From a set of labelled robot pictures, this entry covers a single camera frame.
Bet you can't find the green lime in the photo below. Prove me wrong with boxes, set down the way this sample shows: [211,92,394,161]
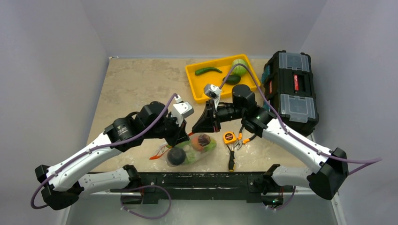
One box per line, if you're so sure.
[203,138,217,152]

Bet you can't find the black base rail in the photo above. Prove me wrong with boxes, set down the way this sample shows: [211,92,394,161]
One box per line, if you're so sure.
[109,164,295,206]

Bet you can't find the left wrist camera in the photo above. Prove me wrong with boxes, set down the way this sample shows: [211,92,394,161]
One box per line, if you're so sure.
[171,95,194,127]

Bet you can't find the yellow tape measure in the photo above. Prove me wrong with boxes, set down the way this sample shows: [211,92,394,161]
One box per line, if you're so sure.
[223,132,237,145]

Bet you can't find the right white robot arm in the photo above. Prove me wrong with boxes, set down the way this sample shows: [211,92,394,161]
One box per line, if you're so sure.
[192,84,349,200]

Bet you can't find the light green cucumber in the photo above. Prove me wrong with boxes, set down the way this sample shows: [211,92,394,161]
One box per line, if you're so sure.
[167,140,191,149]

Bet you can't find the dark red plum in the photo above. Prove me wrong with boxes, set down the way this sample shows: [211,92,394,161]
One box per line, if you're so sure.
[198,134,211,147]

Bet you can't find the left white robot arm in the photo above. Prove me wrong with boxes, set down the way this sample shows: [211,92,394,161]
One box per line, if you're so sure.
[35,101,194,210]

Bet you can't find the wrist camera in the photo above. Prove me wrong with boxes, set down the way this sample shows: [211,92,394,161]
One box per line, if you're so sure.
[204,84,222,109]
[171,95,194,127]

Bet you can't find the clear orange zip bag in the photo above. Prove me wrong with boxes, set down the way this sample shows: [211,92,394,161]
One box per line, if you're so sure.
[149,133,217,167]

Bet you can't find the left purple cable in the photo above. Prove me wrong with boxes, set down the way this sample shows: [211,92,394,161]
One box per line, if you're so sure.
[30,93,179,210]

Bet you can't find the black yellow screwdriver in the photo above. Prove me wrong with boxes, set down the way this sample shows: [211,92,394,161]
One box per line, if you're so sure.
[227,144,235,172]

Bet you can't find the black toolbox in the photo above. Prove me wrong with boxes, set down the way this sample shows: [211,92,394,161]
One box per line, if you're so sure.
[261,50,319,136]

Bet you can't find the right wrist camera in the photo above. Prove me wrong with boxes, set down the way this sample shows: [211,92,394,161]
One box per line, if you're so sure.
[204,84,222,109]

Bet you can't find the purple eggplant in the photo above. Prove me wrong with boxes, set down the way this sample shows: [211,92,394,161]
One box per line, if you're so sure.
[167,147,186,166]

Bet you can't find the dark green chili pepper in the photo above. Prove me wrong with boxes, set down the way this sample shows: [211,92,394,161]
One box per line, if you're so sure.
[195,67,222,76]

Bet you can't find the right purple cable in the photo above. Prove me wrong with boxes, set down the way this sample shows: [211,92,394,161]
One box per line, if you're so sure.
[219,63,383,176]

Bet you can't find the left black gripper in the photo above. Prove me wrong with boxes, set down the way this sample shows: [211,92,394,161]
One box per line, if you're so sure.
[144,111,190,147]

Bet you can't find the dark green avocado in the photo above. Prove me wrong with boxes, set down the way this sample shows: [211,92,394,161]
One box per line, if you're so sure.
[222,75,241,85]

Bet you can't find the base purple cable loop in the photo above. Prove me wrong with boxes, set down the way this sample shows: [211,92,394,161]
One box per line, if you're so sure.
[120,185,172,220]

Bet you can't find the yellow plastic tray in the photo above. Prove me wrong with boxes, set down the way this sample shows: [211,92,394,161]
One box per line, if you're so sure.
[185,54,261,104]

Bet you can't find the white cauliflower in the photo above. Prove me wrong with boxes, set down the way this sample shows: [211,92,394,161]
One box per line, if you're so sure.
[183,146,202,165]

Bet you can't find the orange handled pliers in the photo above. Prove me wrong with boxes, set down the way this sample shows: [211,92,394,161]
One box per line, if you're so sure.
[233,125,257,150]

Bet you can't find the green cabbage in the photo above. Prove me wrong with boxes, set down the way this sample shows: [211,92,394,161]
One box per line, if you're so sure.
[231,59,248,76]

